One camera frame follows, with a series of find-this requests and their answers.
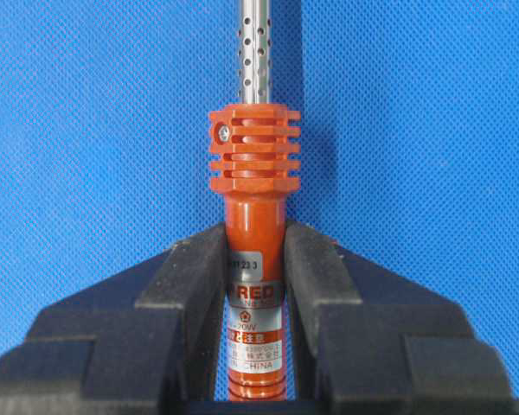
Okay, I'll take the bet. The blue table mat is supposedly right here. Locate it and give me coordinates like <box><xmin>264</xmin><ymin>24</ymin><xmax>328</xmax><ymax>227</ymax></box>
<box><xmin>0</xmin><ymin>1</ymin><xmax>519</xmax><ymax>396</ymax></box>

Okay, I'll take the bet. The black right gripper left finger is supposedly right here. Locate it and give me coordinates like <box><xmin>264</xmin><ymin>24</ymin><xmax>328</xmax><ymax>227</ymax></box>
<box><xmin>0</xmin><ymin>225</ymin><xmax>227</xmax><ymax>414</ymax></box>

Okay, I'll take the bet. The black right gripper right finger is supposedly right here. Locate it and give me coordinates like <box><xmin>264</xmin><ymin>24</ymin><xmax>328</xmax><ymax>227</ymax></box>
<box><xmin>284</xmin><ymin>222</ymin><xmax>519</xmax><ymax>414</ymax></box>

